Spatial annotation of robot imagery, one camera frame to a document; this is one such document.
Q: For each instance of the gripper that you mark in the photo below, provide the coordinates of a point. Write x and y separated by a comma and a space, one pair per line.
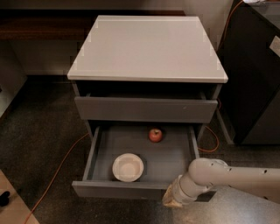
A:
181, 191

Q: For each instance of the grey drawer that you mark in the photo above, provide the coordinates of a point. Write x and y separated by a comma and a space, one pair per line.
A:
156, 110
162, 162

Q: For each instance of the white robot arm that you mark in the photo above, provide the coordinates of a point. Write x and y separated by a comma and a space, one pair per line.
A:
203, 174

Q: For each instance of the grey top drawer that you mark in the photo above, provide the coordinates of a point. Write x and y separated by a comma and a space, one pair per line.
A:
156, 110

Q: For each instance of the grey drawer cabinet white top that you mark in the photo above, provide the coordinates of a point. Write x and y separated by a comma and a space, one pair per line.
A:
148, 57

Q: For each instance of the white ceramic bowl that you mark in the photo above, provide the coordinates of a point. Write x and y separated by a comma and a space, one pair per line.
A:
128, 167

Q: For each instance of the red apple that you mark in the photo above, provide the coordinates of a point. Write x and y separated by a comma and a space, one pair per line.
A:
155, 135

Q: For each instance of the dark cabinet on right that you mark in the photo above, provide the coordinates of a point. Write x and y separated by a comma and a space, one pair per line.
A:
250, 100

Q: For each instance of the black object at left edge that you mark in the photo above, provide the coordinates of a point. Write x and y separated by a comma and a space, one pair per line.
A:
4, 198

